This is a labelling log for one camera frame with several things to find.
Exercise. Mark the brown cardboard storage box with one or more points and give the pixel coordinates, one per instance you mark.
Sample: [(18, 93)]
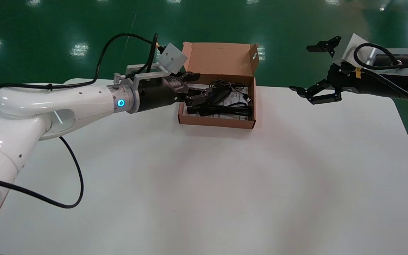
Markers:
[(218, 56)]

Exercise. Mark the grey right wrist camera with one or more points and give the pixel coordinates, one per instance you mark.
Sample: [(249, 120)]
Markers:
[(351, 47)]

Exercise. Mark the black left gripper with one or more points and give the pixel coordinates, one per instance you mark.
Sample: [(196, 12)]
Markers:
[(158, 94)]

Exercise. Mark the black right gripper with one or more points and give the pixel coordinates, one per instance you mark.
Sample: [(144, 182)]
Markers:
[(345, 78)]

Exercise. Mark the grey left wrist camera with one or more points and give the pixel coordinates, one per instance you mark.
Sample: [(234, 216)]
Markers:
[(172, 58)]

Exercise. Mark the silver left camera mount bracket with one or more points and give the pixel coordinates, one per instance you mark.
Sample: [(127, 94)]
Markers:
[(147, 75)]

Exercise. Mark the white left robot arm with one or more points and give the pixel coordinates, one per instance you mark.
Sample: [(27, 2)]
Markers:
[(48, 102)]

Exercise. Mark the white printed manual sheet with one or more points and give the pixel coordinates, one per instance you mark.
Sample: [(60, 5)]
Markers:
[(231, 102)]

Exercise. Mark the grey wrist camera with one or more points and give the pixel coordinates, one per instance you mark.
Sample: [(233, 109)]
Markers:
[(172, 58), (351, 47)]

